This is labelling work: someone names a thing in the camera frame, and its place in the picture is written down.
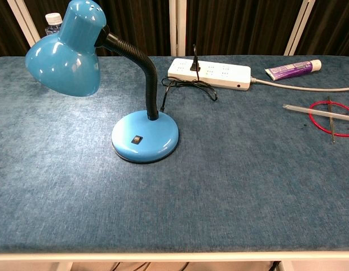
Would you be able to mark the white metal frame post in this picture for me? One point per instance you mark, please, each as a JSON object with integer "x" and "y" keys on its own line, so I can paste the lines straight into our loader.
{"x": 23, "y": 19}
{"x": 299, "y": 28}
{"x": 177, "y": 28}

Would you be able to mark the purple and white toothpaste tube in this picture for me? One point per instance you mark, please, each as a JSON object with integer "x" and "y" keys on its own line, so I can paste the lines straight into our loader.
{"x": 292, "y": 69}

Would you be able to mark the clear glass tube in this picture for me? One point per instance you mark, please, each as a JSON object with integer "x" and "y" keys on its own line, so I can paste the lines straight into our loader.
{"x": 309, "y": 110}

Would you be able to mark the blue gooseneck desk lamp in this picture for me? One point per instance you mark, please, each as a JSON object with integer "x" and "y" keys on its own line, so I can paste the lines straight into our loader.
{"x": 144, "y": 138}

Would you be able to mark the white power strip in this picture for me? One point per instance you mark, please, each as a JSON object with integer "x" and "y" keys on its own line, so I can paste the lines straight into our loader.
{"x": 219, "y": 74}

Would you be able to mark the blue fabric table cover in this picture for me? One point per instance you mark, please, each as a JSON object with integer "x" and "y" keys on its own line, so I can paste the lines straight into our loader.
{"x": 219, "y": 183}

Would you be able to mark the thin metal rod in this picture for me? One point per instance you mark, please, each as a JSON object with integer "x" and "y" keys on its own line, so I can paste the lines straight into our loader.
{"x": 331, "y": 121}

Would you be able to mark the clear plastic water bottle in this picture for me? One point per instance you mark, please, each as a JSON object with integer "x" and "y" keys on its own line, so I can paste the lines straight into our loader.
{"x": 52, "y": 24}

